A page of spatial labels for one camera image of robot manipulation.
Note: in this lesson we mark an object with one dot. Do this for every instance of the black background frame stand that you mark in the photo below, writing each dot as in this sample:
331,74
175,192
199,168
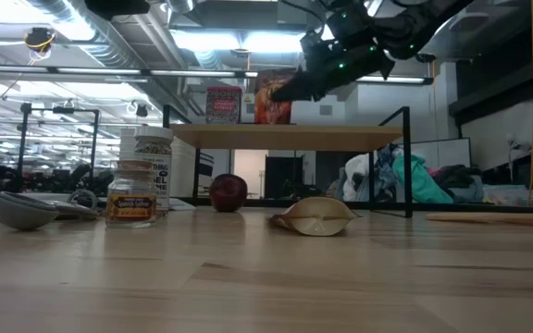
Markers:
22,139

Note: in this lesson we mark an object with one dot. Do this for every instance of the white partition board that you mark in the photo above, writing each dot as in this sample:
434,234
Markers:
442,152

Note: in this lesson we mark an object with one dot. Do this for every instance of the overhead rig crossbar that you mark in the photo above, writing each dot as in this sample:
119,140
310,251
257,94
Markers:
192,73

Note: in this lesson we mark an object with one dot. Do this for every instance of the red-lid smoked paprika tin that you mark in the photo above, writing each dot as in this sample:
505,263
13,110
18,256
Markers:
224,106

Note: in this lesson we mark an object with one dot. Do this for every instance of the orange taco seasoning packet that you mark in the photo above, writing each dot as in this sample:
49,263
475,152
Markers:
271,113
315,217

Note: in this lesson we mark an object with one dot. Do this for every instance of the floral cloth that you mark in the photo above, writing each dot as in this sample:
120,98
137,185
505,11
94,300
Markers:
516,196

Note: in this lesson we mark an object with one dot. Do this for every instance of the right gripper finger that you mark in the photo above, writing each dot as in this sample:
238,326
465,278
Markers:
301,88

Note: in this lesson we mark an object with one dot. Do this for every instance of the blue cloth pile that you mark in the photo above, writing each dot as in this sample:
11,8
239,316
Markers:
387,162

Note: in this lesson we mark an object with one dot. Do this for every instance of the wooden slotted spatula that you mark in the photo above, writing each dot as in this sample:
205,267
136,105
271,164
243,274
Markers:
502,220

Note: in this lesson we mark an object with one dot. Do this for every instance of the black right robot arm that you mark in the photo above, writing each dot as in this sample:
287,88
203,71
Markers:
424,23

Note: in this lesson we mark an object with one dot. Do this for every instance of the black overhead camera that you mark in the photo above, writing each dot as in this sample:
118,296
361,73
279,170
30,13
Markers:
39,38

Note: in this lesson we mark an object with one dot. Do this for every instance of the white cabinet box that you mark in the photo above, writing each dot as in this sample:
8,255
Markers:
183,162

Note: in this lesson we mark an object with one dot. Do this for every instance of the white desk lamp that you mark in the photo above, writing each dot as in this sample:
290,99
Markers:
525,143

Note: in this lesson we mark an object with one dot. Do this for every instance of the silver ceiling duct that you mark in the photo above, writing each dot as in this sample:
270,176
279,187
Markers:
63,11

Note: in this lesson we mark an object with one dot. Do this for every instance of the black cabinet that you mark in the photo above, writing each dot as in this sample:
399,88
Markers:
284,176

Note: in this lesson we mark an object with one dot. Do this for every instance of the black aluminium table frame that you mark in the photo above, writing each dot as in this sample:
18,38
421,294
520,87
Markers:
257,202

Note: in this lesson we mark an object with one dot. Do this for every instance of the grey measuring spoon set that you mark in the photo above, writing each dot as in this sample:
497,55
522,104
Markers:
21,213

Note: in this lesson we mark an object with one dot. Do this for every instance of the ceiling light panel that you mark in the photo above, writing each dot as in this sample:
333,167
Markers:
211,40

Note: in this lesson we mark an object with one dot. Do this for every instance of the dark grey cloth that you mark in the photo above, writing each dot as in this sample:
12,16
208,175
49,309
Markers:
461,180

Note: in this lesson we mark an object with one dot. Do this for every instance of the teal cloth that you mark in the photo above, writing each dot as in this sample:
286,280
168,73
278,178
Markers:
421,185

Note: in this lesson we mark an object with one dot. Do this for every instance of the red apple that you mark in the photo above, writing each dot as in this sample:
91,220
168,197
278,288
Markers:
228,193

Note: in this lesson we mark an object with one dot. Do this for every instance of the white cloth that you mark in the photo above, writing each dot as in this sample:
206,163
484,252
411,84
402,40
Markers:
356,173

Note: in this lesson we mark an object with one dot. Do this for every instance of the wooden shelf with black frame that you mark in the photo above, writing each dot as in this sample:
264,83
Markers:
294,138

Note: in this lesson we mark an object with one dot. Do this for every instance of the white-lid seasoning jar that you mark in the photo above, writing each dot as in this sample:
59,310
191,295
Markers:
155,143

